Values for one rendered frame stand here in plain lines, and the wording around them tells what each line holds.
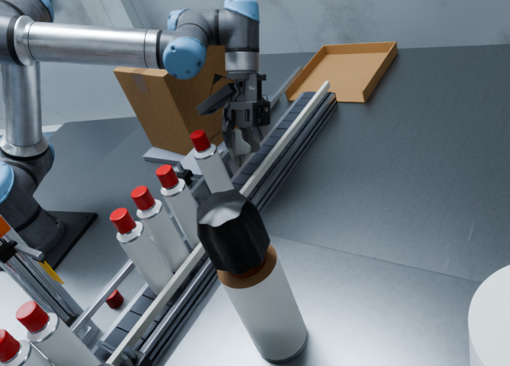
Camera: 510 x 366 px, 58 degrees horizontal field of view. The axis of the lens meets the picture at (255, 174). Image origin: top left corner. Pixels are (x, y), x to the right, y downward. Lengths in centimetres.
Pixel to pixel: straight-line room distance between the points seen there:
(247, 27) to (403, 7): 180
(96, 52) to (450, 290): 75
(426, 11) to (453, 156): 168
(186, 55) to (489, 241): 65
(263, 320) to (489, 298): 29
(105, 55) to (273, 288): 55
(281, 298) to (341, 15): 227
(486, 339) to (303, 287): 35
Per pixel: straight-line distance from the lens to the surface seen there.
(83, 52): 96
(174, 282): 91
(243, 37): 101
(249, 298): 65
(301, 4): 282
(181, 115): 124
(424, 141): 118
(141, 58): 93
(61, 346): 81
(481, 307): 62
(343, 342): 77
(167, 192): 90
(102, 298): 91
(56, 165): 175
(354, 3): 276
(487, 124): 123
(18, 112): 126
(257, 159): 117
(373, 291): 82
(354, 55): 166
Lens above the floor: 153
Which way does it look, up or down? 35 degrees down
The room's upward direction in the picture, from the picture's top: 21 degrees counter-clockwise
